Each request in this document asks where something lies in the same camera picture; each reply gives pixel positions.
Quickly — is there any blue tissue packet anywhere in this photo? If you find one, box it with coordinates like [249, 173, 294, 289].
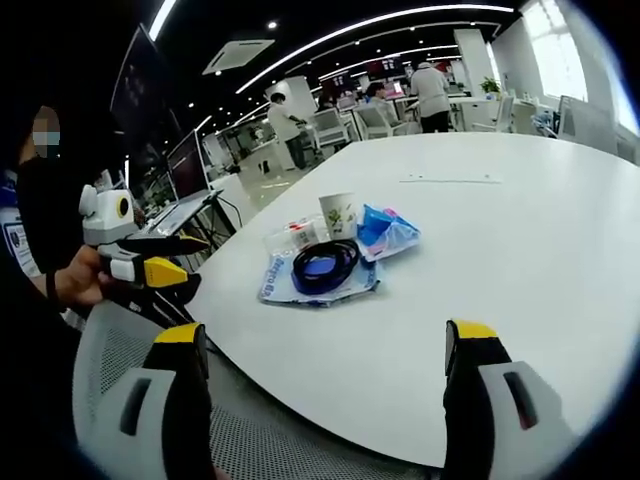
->
[356, 202, 423, 263]

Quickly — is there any white worn chest device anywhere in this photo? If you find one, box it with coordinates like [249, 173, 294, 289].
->
[0, 168, 41, 279]

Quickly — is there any silver laptop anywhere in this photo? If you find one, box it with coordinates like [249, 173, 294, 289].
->
[148, 187, 225, 232]

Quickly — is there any blue white plastic bag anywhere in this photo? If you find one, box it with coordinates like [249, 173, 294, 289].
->
[256, 248, 382, 308]

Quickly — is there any black blue strap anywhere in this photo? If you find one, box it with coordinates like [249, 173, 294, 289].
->
[291, 238, 362, 297]

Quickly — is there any white mesh office chair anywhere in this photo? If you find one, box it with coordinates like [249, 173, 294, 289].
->
[72, 299, 444, 480]

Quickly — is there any large dark wall screen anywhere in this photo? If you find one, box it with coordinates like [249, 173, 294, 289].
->
[109, 22, 187, 174]

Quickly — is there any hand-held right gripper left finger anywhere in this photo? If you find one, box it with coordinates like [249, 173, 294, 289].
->
[74, 322, 217, 480]

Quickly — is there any white table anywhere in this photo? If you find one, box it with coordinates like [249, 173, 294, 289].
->
[187, 130, 640, 469]

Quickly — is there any computer monitor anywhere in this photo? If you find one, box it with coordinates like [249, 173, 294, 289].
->
[165, 128, 212, 202]

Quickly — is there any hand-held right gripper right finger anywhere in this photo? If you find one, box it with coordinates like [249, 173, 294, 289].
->
[442, 318, 577, 480]

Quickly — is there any clear plastic packet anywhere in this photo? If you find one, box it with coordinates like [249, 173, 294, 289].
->
[262, 211, 329, 257]

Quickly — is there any person in black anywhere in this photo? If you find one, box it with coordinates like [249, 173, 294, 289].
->
[0, 99, 109, 281]

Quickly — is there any white paper cup leaf print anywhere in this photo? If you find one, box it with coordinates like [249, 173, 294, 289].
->
[318, 192, 358, 242]

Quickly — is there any person's left hand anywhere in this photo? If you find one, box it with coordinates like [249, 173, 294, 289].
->
[54, 243, 122, 307]

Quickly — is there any grey chair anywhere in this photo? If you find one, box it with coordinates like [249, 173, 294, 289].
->
[556, 94, 620, 154]

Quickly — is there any black cable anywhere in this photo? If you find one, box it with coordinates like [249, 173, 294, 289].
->
[215, 192, 243, 229]

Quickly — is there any ceiling air vent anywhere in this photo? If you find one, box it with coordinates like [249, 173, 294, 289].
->
[201, 38, 277, 77]

